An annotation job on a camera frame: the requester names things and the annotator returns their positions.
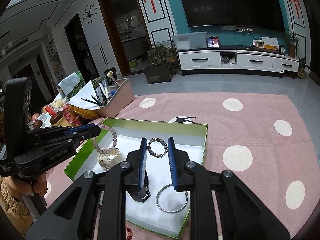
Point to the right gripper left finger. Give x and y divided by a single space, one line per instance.
94 203

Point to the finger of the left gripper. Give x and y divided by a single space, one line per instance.
69 130
54 141

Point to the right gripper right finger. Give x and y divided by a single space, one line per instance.
221 199

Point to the black watch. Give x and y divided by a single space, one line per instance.
144 193

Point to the silver bangle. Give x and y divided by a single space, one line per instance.
169 201

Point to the left hand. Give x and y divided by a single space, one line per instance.
16 187

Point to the white paper sheet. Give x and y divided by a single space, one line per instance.
83 99

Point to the green cardboard box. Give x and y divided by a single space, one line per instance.
187 137

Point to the pink desk organizer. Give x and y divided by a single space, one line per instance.
121 98

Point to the pink polka dot cloth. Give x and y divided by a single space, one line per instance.
259 137

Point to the potted plant in planter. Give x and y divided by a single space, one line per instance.
162 64

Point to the clear storage bin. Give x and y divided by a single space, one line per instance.
190 41

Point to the white tv cabinet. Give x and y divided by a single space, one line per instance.
236 59

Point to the black television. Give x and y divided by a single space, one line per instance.
263 14

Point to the wall clock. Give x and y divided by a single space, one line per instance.
90 13

